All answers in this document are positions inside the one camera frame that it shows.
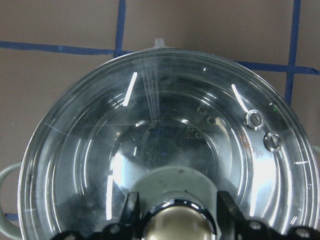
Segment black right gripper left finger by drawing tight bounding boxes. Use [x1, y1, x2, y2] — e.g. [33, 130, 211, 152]
[119, 191, 140, 227]

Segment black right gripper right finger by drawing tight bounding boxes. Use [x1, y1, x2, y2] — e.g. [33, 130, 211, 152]
[216, 190, 246, 225]

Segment glass pot lid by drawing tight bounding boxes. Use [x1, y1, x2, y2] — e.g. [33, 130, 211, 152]
[17, 46, 317, 240]

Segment pale green cooking pot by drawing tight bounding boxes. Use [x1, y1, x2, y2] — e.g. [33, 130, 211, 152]
[0, 37, 320, 240]

